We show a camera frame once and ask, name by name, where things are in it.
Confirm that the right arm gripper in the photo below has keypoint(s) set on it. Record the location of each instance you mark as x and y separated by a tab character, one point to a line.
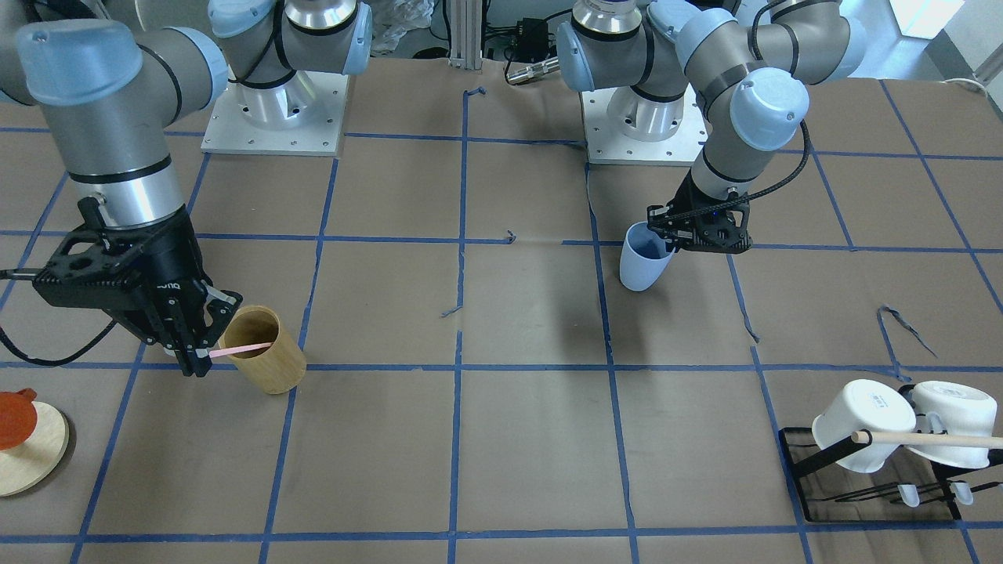
166	270

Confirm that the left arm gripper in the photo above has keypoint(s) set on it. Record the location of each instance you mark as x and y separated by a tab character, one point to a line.
685	197

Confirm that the pink chopstick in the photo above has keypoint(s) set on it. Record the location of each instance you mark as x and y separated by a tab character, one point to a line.
233	351

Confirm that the light blue plastic cup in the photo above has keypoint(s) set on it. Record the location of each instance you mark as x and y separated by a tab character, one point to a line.
644	257

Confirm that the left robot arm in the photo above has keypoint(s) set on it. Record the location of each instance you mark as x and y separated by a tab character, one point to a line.
747	84

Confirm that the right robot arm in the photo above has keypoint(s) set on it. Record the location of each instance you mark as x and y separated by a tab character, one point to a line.
107	97

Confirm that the white cup on rack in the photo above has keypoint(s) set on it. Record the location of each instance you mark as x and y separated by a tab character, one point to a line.
963	411
863	404

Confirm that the bamboo cylinder holder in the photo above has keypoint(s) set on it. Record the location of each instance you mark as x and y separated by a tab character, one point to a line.
274	369

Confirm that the orange mug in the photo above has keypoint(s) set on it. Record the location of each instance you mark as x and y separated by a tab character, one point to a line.
18	417

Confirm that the wooden mug tree stand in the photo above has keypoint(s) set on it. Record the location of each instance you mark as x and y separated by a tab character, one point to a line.
26	465

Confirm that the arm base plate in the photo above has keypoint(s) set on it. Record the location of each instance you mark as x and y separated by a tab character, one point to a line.
304	117
624	128

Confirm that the aluminium frame post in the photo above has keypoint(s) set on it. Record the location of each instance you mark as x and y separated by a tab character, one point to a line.
465	23

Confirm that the black wire cup rack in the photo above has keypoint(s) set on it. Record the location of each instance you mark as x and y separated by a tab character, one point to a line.
873	477

